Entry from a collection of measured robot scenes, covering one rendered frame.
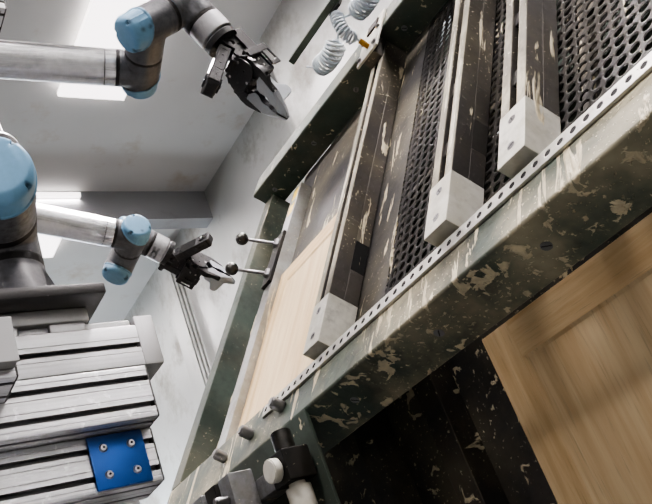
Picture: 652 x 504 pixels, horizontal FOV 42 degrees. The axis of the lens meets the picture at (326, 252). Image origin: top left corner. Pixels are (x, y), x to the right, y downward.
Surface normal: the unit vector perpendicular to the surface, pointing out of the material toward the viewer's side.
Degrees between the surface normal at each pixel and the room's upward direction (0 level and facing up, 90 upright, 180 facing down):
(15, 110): 180
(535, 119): 90
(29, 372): 90
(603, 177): 146
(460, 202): 90
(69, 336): 90
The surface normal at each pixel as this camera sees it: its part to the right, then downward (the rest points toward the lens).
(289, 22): -0.82, 0.04
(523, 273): -0.17, 0.71
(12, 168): 0.32, -0.40
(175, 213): 0.47, -0.54
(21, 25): 0.33, 0.84
